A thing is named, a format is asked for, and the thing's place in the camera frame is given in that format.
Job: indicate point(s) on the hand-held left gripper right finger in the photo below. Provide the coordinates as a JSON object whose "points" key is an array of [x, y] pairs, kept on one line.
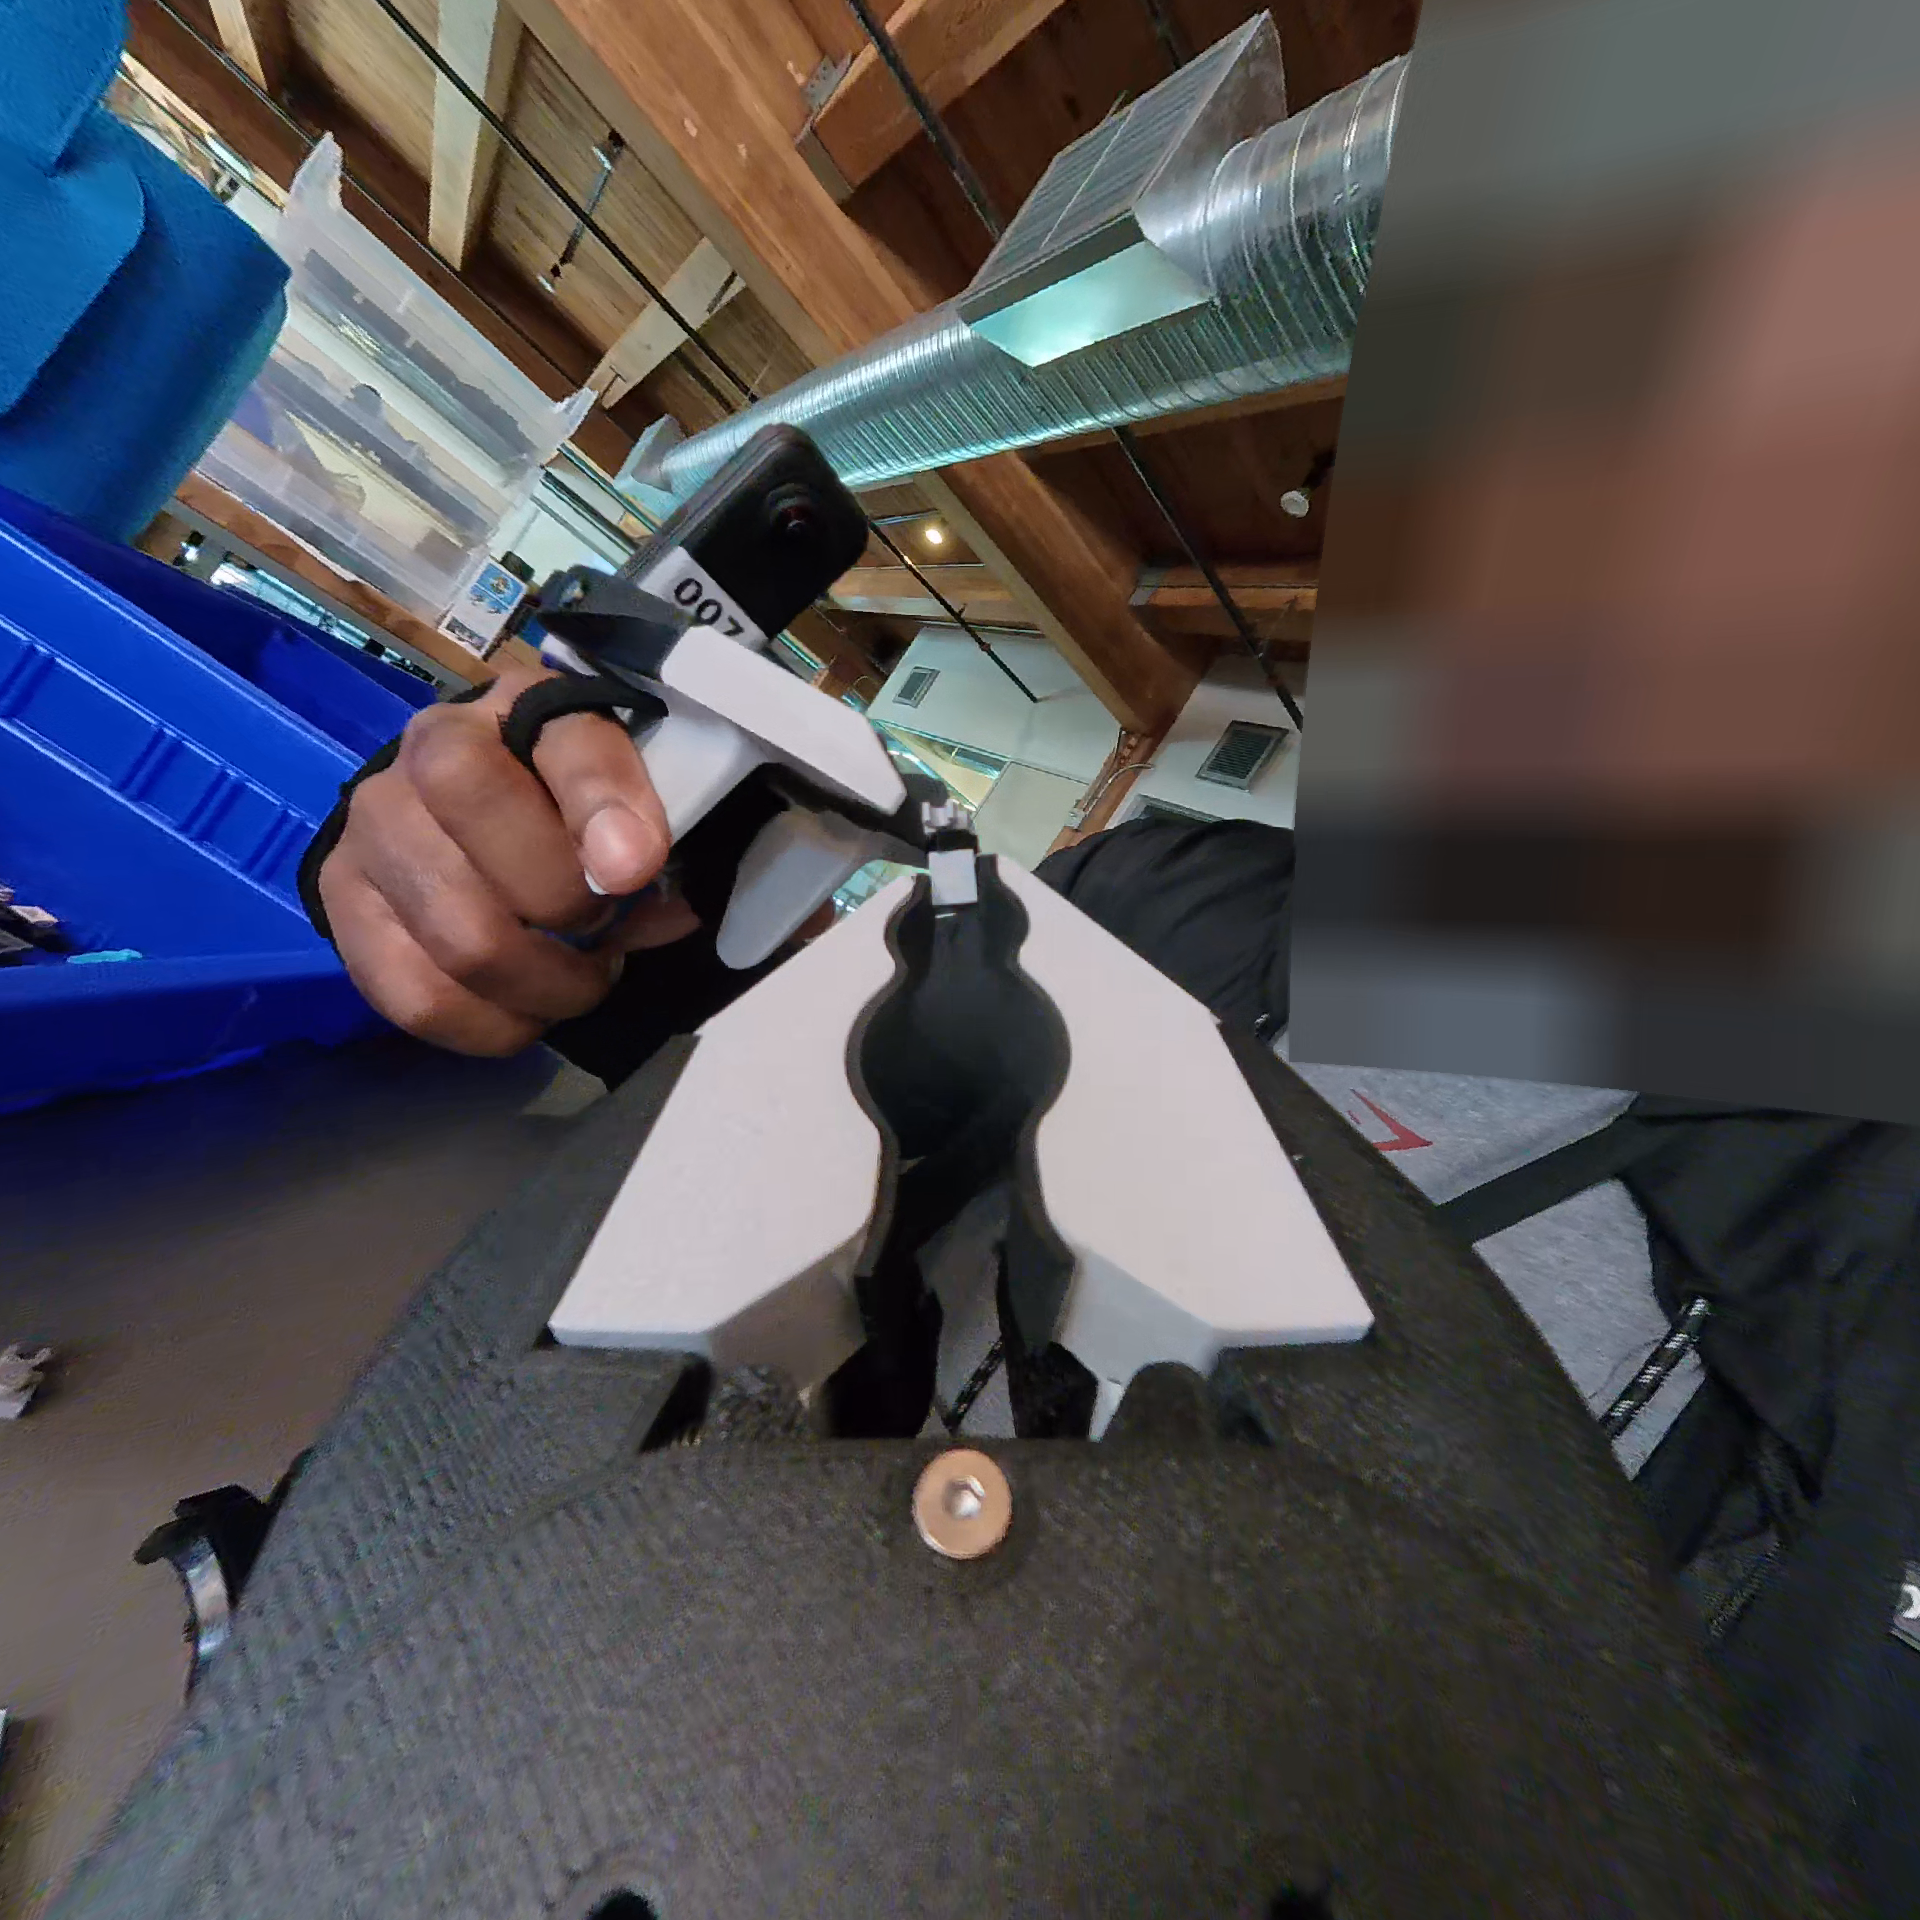
{"points": [[1186, 1171]]}

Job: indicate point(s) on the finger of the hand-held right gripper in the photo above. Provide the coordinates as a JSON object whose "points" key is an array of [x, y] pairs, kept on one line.
{"points": [[750, 734], [773, 898]]}

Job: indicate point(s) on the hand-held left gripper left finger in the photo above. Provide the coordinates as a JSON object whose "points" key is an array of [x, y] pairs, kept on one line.
{"points": [[718, 1171]]}

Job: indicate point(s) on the grey desk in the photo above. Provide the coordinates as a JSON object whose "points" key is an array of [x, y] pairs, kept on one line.
{"points": [[227, 1275]]}

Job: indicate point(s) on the person's right hand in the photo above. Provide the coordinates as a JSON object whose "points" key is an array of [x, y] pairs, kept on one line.
{"points": [[453, 869]]}

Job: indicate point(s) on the small box with blue label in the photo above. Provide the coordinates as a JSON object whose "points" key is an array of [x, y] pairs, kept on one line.
{"points": [[488, 609]]}

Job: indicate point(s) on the person's grey shirt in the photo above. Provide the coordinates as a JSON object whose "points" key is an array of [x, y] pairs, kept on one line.
{"points": [[1529, 1292]]}

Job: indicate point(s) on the clear plastic drawer stack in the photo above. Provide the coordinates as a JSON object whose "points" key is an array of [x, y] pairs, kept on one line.
{"points": [[391, 407]]}

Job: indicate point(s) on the person's black jacket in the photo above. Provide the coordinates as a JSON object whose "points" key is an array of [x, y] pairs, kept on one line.
{"points": [[1799, 1349]]}

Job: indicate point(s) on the light blue felt bag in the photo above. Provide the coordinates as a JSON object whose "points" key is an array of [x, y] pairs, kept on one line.
{"points": [[119, 300]]}

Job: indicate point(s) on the grey lego clip plate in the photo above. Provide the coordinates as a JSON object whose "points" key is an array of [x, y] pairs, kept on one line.
{"points": [[24, 1380]]}

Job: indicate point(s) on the pile of lego pieces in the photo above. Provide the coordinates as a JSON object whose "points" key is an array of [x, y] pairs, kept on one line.
{"points": [[24, 916]]}

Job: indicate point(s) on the wall air vent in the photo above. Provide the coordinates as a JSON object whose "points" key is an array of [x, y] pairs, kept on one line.
{"points": [[1242, 754]]}

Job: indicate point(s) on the silver ventilation duct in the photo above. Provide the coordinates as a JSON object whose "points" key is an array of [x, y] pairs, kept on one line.
{"points": [[1200, 267]]}

